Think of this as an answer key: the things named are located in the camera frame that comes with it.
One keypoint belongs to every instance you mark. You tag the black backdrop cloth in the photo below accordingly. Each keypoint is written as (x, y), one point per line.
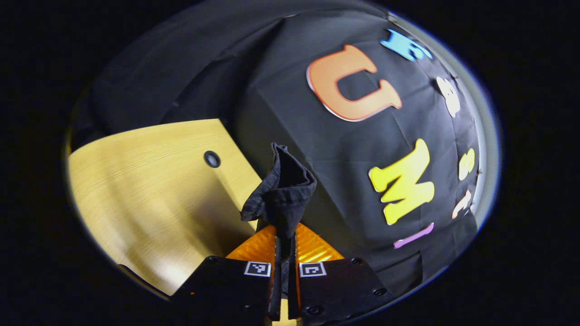
(290, 113)

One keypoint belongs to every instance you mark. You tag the black jeans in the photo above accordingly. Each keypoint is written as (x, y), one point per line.
(281, 194)

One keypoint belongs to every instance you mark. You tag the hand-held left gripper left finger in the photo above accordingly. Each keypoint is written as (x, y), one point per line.
(276, 290)

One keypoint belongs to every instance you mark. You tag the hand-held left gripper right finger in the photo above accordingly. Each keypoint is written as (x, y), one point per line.
(292, 290)

